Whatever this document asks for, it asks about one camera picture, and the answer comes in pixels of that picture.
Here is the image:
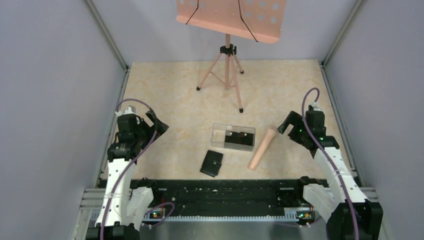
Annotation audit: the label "pink music stand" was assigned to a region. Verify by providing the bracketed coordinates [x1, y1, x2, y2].
[176, 0, 287, 113]

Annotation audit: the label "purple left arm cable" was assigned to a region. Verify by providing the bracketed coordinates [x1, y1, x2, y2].
[99, 98, 176, 240]

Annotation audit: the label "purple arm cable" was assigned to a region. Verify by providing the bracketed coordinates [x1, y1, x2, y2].
[99, 98, 176, 240]
[300, 87, 360, 240]

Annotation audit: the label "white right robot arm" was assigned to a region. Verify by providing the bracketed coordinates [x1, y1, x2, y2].
[277, 108, 384, 240]

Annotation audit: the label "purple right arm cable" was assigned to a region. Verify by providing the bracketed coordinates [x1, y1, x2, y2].
[300, 87, 360, 240]

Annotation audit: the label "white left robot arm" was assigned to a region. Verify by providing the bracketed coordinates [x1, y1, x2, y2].
[85, 106, 169, 240]

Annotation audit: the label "black VIP card right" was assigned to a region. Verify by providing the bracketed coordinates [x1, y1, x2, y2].
[236, 132, 255, 147]

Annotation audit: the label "pink toy microphone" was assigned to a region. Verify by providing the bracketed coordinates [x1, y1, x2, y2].
[248, 127, 277, 170]

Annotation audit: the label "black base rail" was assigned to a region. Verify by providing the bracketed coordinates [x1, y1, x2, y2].
[124, 176, 328, 222]

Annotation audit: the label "clear acrylic tray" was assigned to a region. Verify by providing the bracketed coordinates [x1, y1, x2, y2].
[210, 123, 256, 152]

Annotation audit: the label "black leather card holder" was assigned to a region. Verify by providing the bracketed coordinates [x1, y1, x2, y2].
[200, 150, 224, 178]

